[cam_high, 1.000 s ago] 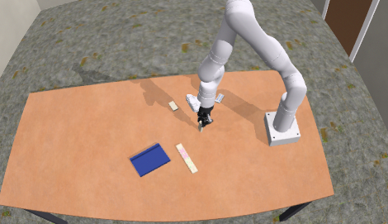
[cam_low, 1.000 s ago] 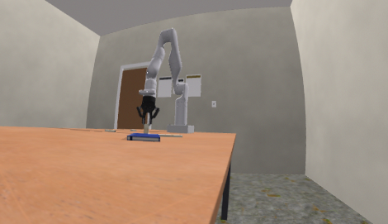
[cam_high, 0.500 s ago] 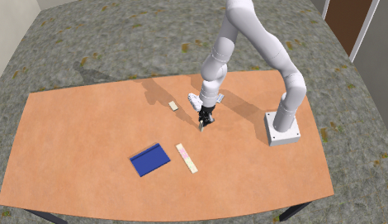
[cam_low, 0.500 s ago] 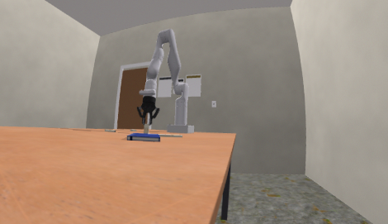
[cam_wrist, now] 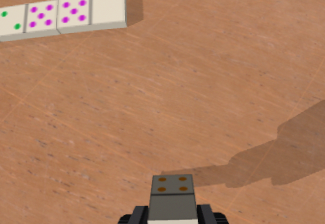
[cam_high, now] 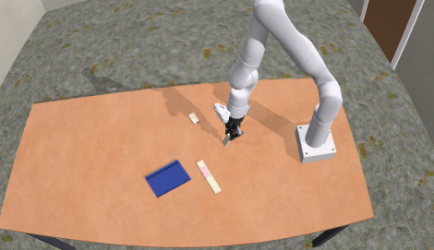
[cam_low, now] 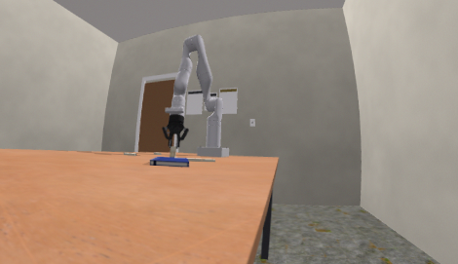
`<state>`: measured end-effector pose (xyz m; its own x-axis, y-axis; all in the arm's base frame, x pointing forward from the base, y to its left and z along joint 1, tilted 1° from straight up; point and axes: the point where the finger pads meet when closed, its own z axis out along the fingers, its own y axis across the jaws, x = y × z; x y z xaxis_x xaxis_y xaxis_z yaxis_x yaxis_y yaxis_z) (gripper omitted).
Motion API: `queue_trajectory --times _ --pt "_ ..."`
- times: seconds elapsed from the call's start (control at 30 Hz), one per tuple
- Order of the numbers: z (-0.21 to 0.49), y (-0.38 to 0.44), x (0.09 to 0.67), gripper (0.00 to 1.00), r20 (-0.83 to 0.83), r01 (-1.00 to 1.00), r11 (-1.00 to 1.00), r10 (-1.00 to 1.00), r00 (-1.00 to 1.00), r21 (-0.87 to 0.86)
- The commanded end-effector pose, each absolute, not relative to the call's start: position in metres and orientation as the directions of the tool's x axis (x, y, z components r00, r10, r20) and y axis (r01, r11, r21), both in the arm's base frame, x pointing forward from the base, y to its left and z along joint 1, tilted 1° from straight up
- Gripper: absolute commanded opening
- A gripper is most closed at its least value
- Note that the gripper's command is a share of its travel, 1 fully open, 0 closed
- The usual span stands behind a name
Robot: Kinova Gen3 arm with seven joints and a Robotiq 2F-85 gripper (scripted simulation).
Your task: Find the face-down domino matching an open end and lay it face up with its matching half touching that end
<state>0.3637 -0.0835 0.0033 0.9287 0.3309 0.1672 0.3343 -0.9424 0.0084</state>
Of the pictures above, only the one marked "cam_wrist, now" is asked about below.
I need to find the white domino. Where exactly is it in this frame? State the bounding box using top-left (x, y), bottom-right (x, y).
top-left (57, 0), bottom-right (127, 34)
top-left (0, 0), bottom-right (61, 42)
top-left (148, 174), bottom-right (198, 224)

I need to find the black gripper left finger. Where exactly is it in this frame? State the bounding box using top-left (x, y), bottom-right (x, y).
top-left (117, 206), bottom-right (149, 224)

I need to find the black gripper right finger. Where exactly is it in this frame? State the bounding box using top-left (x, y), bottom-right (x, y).
top-left (197, 204), bottom-right (229, 224)

